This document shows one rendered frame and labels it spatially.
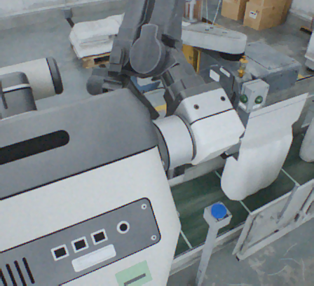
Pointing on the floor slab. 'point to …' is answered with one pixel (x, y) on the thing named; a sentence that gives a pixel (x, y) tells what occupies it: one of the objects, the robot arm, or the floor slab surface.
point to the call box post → (205, 256)
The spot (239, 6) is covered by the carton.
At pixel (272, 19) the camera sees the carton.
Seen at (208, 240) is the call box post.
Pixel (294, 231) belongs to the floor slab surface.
